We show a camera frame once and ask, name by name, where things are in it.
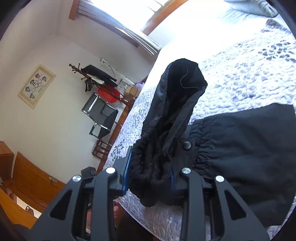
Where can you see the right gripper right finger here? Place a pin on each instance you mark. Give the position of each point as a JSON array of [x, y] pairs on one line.
[[213, 202]]

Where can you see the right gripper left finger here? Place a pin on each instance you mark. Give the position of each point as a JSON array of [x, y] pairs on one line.
[[65, 217]]

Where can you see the black pants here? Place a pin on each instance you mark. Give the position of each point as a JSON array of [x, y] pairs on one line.
[[254, 150]]

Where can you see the person's left hand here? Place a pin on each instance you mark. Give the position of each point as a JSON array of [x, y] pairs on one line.
[[89, 215]]

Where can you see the small wooden stool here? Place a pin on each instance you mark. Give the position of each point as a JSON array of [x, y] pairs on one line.
[[101, 149]]

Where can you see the wooden door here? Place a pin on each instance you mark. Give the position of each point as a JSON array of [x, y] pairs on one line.
[[26, 190]]

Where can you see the red bag on rack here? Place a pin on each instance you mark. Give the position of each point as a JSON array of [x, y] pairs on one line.
[[107, 94]]

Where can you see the stacked cardboard boxes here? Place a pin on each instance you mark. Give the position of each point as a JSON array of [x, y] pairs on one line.
[[131, 92]]

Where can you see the wooden coat rack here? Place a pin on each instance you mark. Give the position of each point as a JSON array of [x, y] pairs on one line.
[[100, 86]]

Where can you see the black garment on rack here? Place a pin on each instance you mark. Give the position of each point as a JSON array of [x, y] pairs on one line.
[[92, 70]]

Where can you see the grey curtain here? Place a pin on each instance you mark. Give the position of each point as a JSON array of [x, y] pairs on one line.
[[88, 9]]

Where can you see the quilted grey mattress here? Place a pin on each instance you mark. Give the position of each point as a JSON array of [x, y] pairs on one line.
[[248, 62]]

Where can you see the folded grey blue duvet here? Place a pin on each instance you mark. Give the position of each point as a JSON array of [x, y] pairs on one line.
[[256, 7]]

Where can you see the black metal frame chair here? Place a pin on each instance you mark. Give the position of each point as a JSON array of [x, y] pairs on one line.
[[102, 114]]

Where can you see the white wire rack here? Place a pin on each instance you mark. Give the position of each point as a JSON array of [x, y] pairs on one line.
[[123, 85]]

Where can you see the framed wall picture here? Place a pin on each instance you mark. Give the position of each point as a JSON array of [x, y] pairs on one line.
[[36, 85]]

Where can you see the wooden window frame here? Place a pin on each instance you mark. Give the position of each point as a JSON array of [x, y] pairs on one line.
[[142, 16]]

